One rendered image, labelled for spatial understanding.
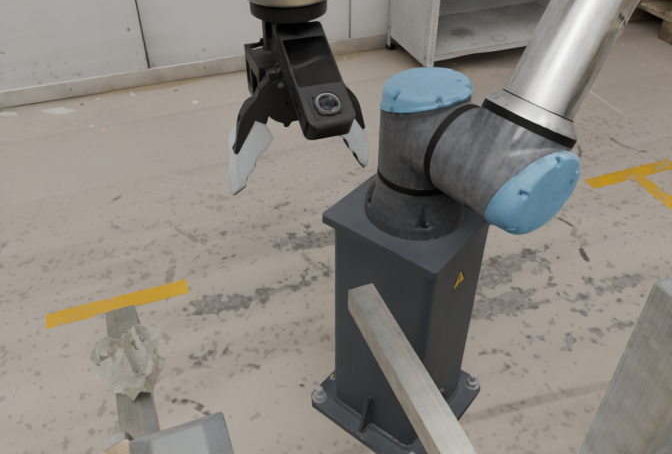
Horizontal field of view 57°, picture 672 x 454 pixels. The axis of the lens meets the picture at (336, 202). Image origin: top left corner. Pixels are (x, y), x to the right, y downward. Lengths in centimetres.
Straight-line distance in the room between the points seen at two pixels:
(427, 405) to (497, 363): 114
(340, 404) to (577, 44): 102
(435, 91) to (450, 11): 244
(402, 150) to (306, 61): 49
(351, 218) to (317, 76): 63
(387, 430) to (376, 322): 89
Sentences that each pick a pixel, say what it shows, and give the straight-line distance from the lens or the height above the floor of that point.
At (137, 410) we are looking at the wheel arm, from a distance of 59.
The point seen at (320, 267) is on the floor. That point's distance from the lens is 192.
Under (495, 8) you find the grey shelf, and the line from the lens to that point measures 357.
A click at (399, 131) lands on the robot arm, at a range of 102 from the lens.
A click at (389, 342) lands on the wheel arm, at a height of 84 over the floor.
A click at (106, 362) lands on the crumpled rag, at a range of 61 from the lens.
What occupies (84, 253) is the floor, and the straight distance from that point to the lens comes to 213.
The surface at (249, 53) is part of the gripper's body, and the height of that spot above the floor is 108.
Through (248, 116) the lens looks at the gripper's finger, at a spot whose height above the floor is 104.
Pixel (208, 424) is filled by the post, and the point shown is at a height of 113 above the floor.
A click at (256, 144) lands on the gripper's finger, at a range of 62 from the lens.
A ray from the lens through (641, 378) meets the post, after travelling 38.
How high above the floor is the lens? 133
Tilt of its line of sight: 38 degrees down
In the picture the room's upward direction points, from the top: straight up
